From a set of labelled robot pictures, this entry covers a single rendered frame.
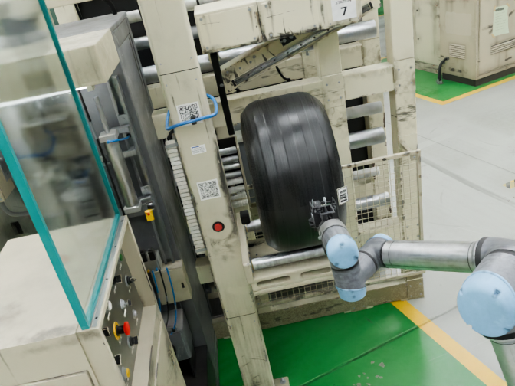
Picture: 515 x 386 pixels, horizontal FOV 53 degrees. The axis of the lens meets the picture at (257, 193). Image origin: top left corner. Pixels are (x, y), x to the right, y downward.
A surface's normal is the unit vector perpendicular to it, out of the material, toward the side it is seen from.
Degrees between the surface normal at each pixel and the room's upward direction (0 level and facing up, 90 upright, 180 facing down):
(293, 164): 59
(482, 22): 90
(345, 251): 84
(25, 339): 0
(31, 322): 0
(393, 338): 0
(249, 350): 90
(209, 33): 90
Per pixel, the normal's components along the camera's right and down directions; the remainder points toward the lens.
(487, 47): 0.41, 0.36
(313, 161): 0.00, -0.04
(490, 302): -0.72, 0.33
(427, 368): -0.18, -0.87
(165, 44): 0.11, 0.45
